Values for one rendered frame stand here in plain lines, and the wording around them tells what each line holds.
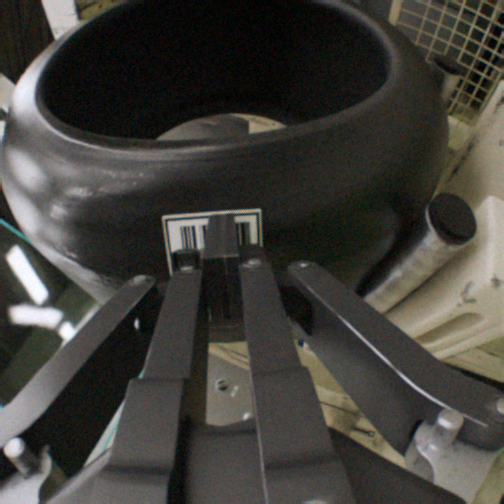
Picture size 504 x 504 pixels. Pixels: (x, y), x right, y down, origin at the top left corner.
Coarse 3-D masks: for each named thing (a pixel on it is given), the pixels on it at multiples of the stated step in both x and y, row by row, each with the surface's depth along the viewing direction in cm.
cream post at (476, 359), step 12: (0, 132) 81; (480, 348) 51; (492, 348) 51; (444, 360) 61; (456, 360) 58; (468, 360) 55; (480, 360) 53; (492, 360) 50; (480, 372) 58; (492, 372) 55
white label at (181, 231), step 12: (168, 216) 19; (180, 216) 19; (192, 216) 19; (204, 216) 19; (240, 216) 20; (252, 216) 20; (168, 228) 20; (180, 228) 20; (192, 228) 20; (204, 228) 20; (240, 228) 20; (252, 228) 20; (168, 240) 20; (180, 240) 20; (192, 240) 20; (204, 240) 20; (240, 240) 20; (252, 240) 20; (168, 252) 20
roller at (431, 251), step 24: (432, 216) 21; (456, 216) 21; (408, 240) 25; (432, 240) 22; (456, 240) 20; (384, 264) 30; (408, 264) 26; (432, 264) 24; (360, 288) 39; (384, 288) 31; (408, 288) 29; (384, 312) 36
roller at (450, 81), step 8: (440, 56) 33; (432, 64) 34; (440, 64) 32; (448, 64) 32; (456, 64) 32; (432, 72) 34; (440, 72) 33; (448, 72) 32; (456, 72) 32; (440, 80) 34; (448, 80) 33; (456, 80) 33; (440, 88) 35; (448, 88) 34; (448, 96) 36
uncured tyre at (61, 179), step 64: (128, 0) 37; (192, 0) 46; (256, 0) 47; (320, 0) 37; (64, 64) 32; (128, 64) 52; (192, 64) 60; (256, 64) 61; (320, 64) 55; (384, 64) 42; (64, 128) 22; (128, 128) 60; (320, 128) 22; (384, 128) 22; (448, 128) 28; (64, 192) 20; (128, 192) 20; (192, 192) 20; (256, 192) 20; (320, 192) 20; (384, 192) 22; (64, 256) 22; (128, 256) 21; (320, 256) 22; (384, 256) 29
